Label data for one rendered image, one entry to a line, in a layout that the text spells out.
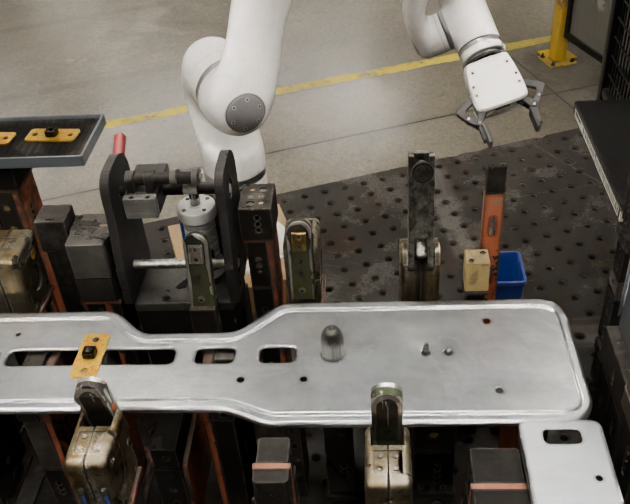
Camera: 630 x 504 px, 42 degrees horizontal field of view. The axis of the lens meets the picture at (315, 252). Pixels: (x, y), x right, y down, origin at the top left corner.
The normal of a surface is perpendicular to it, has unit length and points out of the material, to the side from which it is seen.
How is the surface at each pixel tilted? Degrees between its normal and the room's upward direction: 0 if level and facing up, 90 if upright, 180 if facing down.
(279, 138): 0
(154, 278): 0
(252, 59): 64
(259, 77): 69
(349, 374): 0
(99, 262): 90
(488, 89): 45
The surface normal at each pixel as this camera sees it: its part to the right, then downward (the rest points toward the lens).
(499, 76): -0.13, -0.19
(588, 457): -0.07, -0.79
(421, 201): -0.06, 0.48
